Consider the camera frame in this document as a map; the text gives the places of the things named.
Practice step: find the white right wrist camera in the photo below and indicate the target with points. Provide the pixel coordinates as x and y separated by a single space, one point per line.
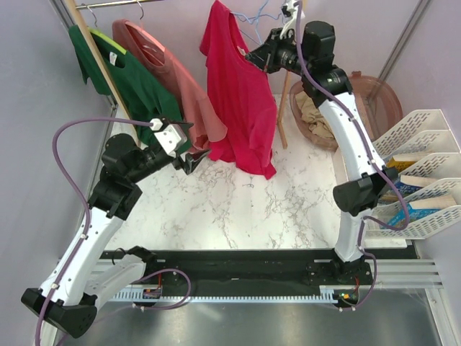
290 9

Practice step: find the yellow blue book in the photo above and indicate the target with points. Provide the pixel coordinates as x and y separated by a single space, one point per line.
404 161

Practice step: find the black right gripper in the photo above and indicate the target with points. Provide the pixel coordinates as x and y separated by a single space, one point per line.
271 46

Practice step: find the blue cover book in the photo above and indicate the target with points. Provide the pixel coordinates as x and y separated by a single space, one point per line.
406 186

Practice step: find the light blue wire hanger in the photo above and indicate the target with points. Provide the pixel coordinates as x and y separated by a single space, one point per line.
252 20
273 9

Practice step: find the green t shirt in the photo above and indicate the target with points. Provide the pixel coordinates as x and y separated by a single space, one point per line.
144 96

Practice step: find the salmon pink t shirt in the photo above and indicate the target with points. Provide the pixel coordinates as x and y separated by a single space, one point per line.
193 101

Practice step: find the wooden clothes rack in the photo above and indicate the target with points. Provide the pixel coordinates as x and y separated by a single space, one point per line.
74 13

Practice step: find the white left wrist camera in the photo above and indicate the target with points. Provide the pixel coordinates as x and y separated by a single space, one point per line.
170 137

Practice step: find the white slotted cable duct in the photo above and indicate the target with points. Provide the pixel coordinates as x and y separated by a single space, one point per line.
149 294

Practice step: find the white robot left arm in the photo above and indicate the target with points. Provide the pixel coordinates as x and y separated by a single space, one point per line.
70 298

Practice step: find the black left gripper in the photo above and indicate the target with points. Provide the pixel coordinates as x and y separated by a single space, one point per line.
191 161

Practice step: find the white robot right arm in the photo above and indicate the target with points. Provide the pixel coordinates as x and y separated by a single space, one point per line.
329 88

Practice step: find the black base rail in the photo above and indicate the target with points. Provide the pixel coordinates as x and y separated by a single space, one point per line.
265 271

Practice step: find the magenta t shirt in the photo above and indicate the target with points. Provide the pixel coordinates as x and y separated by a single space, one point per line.
241 96

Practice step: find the light blue book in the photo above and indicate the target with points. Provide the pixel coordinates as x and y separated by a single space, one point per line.
419 209

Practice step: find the white plastic file organizer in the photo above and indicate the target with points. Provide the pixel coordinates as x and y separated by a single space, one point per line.
424 150

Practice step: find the beige crumpled garment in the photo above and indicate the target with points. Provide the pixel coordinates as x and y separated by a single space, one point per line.
310 115

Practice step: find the pink translucent laundry basket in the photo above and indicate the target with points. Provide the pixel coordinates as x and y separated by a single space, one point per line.
377 104

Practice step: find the silver hanger under green shirt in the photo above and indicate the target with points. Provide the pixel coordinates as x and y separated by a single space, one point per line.
94 15

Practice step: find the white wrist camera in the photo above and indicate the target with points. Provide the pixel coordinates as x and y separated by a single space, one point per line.
290 9
170 137

